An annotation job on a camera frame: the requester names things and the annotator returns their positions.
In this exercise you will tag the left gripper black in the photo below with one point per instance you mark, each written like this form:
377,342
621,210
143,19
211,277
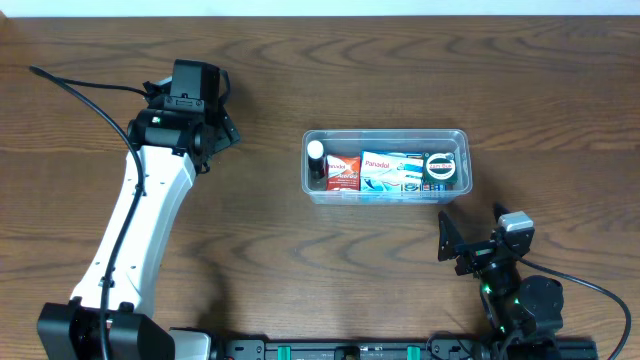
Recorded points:
225,130

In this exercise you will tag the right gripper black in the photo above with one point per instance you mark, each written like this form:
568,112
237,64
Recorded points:
481,251

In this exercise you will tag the dark green round-label box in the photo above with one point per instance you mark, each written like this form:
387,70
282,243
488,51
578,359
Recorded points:
440,168

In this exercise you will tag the blue Kool Fever box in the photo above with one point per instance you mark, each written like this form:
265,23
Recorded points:
380,186

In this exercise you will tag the black bottle white cap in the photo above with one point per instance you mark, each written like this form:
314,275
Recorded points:
316,160

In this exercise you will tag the white green medicine box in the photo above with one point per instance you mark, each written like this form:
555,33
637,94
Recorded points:
392,169

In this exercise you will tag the clear plastic container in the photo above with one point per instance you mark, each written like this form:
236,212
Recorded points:
353,142

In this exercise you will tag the red snack packet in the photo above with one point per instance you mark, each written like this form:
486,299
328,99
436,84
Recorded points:
343,173

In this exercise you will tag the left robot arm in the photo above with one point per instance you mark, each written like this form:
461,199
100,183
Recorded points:
110,312

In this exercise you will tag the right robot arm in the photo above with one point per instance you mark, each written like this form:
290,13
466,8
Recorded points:
525,313

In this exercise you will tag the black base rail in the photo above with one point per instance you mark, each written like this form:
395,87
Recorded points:
350,351

